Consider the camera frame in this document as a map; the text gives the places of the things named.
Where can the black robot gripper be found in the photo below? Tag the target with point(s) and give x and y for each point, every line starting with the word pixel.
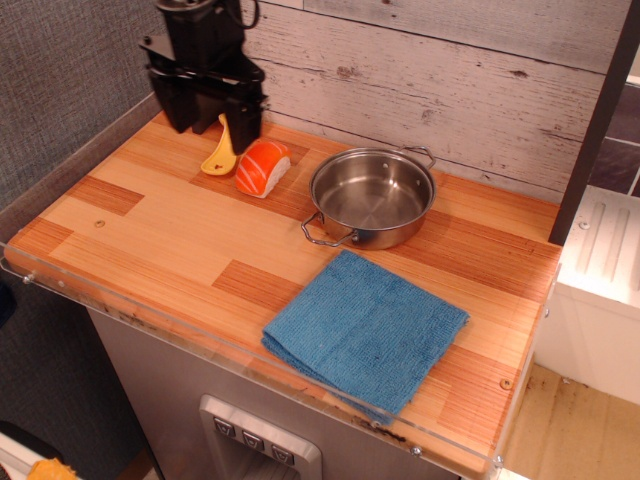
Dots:
pixel 198 69

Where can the orange salmon sushi toy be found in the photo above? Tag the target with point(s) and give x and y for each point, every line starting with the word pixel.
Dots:
pixel 262 167

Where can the yellow dish brush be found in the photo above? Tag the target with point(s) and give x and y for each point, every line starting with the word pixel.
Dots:
pixel 223 159

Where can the stainless steel pot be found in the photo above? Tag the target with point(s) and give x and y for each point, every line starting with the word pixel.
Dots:
pixel 371 198

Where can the blue folded cloth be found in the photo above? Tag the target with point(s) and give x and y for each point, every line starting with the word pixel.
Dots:
pixel 365 332

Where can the clear acrylic edge guard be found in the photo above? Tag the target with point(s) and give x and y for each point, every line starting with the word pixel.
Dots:
pixel 218 304

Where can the grey toy fridge cabinet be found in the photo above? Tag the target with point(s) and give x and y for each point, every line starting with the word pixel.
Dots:
pixel 164 383

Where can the silver dispenser panel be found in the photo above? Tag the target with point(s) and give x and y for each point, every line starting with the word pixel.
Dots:
pixel 245 446

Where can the yellow object at corner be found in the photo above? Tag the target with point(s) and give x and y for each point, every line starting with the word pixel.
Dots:
pixel 51 469

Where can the white toy sink unit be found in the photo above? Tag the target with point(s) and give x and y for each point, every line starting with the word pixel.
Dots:
pixel 590 329

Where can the dark grey right post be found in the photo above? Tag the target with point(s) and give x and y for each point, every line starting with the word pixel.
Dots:
pixel 604 110

